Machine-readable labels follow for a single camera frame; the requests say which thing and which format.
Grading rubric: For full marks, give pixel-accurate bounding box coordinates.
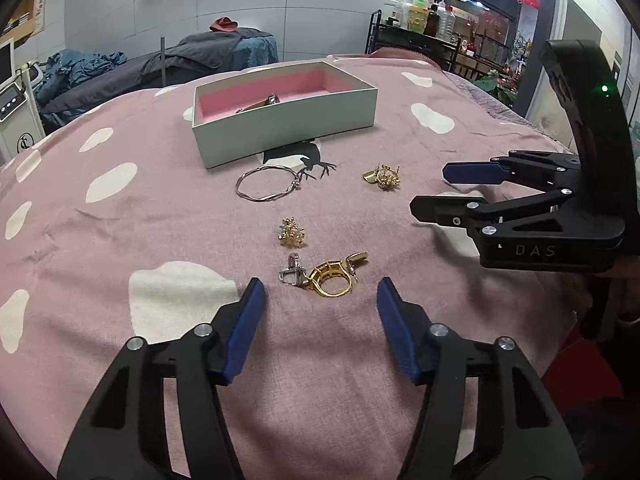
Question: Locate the thin silver bangle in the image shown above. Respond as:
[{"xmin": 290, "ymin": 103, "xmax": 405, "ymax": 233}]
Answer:
[{"xmin": 234, "ymin": 165, "xmax": 302, "ymax": 203}]

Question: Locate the crumpled blue blanket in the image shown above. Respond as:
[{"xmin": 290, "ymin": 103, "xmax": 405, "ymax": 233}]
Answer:
[{"xmin": 34, "ymin": 49, "xmax": 128, "ymax": 106}]

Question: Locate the pink polka dot bedsheet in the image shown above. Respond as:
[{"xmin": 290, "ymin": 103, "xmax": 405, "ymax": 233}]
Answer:
[{"xmin": 1, "ymin": 58, "xmax": 574, "ymax": 479}]

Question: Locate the white pump bottle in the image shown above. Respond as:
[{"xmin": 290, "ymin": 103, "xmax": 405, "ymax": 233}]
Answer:
[{"xmin": 395, "ymin": 0, "xmax": 412, "ymax": 29}]

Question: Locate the clear plastic bottle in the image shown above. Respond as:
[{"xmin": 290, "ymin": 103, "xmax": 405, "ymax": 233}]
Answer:
[{"xmin": 436, "ymin": 6, "xmax": 456, "ymax": 42}]

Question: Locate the wooden corner shelf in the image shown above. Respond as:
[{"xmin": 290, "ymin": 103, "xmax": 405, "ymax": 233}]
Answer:
[{"xmin": 1, "ymin": 0, "xmax": 46, "ymax": 48}]

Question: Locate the gold cluster earring pair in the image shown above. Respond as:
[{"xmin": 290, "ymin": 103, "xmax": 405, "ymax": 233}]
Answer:
[{"xmin": 362, "ymin": 165, "xmax": 401, "ymax": 191}]

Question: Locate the rose gold wrist watch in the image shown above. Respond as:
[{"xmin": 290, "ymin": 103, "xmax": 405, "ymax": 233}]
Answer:
[{"xmin": 236, "ymin": 93, "xmax": 280, "ymax": 113}]

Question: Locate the gold flower earring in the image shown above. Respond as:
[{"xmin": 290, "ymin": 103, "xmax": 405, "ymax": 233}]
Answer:
[{"xmin": 278, "ymin": 217, "xmax": 306, "ymax": 248}]

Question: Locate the green pump bottle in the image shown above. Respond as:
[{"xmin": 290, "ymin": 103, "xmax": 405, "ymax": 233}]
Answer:
[{"xmin": 407, "ymin": 0, "xmax": 428, "ymax": 34}]

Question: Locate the red cloth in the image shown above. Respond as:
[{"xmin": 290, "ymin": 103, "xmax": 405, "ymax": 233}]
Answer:
[{"xmin": 209, "ymin": 16, "xmax": 239, "ymax": 32}]

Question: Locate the black trolley rack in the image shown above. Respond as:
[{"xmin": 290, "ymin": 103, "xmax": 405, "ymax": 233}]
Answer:
[{"xmin": 364, "ymin": 10, "xmax": 506, "ymax": 80}]

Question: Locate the mint box pink lining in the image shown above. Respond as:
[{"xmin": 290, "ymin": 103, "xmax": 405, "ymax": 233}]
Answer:
[{"xmin": 192, "ymin": 60, "xmax": 378, "ymax": 169}]

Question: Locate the large gold ring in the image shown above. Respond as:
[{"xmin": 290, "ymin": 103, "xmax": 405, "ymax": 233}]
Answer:
[{"xmin": 307, "ymin": 260, "xmax": 357, "ymax": 298}]

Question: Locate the massage bed grey cover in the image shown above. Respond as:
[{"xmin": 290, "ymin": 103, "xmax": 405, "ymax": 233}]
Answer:
[{"xmin": 36, "ymin": 27, "xmax": 279, "ymax": 133}]

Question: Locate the white beauty machine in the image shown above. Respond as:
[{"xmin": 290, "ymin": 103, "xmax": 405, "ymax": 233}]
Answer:
[{"xmin": 0, "ymin": 38, "xmax": 46, "ymax": 164}]

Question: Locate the dark brown bottle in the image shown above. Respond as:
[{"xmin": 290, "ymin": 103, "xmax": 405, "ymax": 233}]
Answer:
[{"xmin": 424, "ymin": 3, "xmax": 440, "ymax": 37}]

